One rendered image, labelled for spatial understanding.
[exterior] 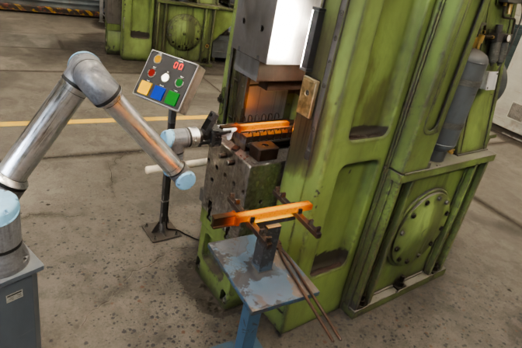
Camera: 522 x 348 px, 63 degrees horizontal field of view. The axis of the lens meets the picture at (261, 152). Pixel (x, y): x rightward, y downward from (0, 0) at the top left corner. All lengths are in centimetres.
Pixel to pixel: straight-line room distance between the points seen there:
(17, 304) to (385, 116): 173
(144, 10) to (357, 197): 520
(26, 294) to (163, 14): 539
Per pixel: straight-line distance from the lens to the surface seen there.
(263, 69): 199
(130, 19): 680
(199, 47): 704
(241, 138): 211
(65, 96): 174
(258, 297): 164
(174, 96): 240
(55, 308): 255
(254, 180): 203
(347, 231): 239
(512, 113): 721
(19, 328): 203
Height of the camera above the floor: 180
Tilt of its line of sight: 25 degrees down
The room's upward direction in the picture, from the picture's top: 11 degrees clockwise
